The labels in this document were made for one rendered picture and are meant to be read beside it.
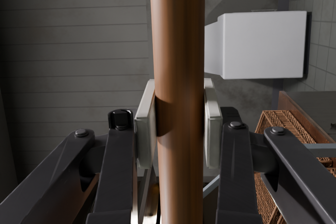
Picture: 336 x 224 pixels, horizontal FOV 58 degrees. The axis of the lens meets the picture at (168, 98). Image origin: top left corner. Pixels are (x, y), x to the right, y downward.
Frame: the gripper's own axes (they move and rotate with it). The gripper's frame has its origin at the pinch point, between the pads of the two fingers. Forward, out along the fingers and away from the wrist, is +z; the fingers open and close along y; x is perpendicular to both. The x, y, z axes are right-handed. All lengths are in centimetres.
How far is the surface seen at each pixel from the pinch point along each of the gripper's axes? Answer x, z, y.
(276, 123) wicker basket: -61, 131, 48
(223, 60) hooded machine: -58, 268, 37
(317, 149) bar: -51, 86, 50
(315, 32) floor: -34, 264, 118
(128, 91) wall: -111, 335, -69
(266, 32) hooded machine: -33, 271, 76
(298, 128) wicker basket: -62, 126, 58
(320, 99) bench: -57, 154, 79
